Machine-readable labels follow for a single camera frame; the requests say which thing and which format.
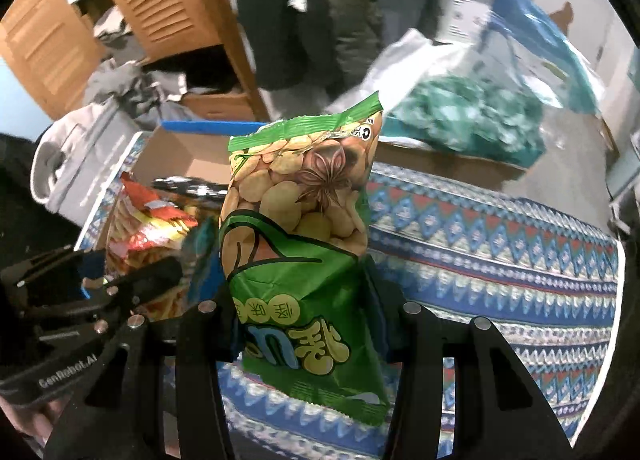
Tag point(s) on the grey crumpled clothes pile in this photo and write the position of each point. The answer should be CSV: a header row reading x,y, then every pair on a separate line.
x,y
148,97

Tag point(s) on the blue patterned tablecloth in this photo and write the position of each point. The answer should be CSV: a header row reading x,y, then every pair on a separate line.
x,y
551,283

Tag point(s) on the white plastic bag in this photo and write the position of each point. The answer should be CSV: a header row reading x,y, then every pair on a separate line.
x,y
399,68

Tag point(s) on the black snack bag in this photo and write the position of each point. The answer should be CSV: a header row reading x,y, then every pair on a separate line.
x,y
191,187

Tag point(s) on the blue clear zip bag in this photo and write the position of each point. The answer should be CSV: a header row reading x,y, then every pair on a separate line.
x,y
538,58

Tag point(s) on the open cardboard box blue rim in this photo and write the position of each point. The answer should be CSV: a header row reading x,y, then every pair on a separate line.
x,y
177,148

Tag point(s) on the left human hand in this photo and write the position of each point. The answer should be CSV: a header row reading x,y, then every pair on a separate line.
x,y
37,423

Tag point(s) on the green crumpled plastic bag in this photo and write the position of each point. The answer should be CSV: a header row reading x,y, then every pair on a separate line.
x,y
471,117

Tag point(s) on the dark hanging jacket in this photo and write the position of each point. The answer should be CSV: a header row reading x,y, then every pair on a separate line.
x,y
326,43

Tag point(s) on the white appliance box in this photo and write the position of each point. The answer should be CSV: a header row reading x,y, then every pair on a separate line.
x,y
461,20

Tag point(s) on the orange red noodle snack bag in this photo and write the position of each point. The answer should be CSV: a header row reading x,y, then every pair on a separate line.
x,y
147,226

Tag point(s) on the green broad bean snack bag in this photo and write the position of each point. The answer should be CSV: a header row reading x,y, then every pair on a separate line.
x,y
294,232

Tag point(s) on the grey printed tote bag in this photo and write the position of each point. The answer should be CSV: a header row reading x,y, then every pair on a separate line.
x,y
75,157

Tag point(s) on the teal white snack packet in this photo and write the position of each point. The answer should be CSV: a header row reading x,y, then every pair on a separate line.
x,y
201,262

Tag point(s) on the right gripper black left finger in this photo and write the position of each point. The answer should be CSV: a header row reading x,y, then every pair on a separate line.
x,y
147,370

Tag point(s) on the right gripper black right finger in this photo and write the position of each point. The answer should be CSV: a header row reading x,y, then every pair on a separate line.
x,y
500,411

